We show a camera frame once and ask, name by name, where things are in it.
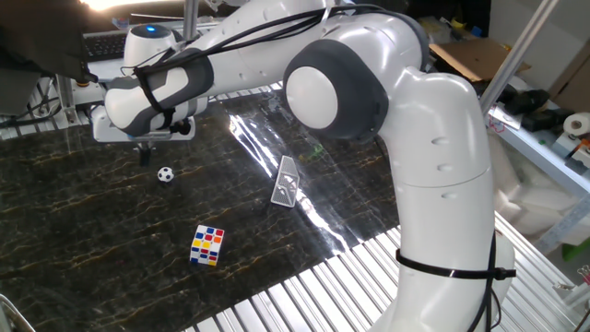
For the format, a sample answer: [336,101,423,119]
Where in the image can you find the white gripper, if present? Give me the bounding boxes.
[89,103,197,167]

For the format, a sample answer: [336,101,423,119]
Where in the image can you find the black keyboard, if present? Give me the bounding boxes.
[82,30,128,64]

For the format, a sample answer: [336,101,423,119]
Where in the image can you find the black marble pattern mat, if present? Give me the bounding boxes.
[0,87,402,332]

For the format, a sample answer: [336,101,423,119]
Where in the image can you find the grey metal shelf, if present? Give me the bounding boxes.
[486,104,590,255]

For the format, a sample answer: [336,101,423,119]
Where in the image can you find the multicolour Rubik's cube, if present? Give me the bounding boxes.
[189,224,226,267]

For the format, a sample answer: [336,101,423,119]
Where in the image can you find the green plastic object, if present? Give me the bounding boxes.
[560,238,590,263]

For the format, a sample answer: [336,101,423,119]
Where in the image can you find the aluminium frame post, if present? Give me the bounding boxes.
[478,0,561,116]
[183,0,200,42]

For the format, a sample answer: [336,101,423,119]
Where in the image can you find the black cable tie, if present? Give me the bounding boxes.
[395,248,518,282]

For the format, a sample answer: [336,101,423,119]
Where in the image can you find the white foam bags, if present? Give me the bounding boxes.
[488,133,590,245]

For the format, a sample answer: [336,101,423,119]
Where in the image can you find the flat cardboard sheet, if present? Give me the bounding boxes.
[428,37,532,84]

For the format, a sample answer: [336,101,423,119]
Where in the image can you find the black velcro strap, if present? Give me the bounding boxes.
[133,64,179,135]

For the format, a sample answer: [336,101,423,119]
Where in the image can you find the small grey orange device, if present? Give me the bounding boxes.
[550,132,590,175]

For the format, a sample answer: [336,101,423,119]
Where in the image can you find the short aluminium upright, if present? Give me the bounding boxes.
[53,73,80,128]

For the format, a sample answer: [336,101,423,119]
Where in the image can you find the black device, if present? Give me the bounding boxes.
[504,88,552,116]

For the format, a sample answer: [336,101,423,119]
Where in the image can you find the black charger block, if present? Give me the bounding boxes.
[520,108,573,134]

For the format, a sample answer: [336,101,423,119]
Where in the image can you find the white paper roll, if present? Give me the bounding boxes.
[562,112,590,138]

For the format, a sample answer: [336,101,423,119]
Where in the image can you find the brown cardboard box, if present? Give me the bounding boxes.
[548,41,590,114]

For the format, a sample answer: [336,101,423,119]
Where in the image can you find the white paper sheet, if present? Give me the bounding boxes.
[87,55,126,83]

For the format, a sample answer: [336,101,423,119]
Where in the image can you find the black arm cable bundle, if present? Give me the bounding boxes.
[120,3,500,332]

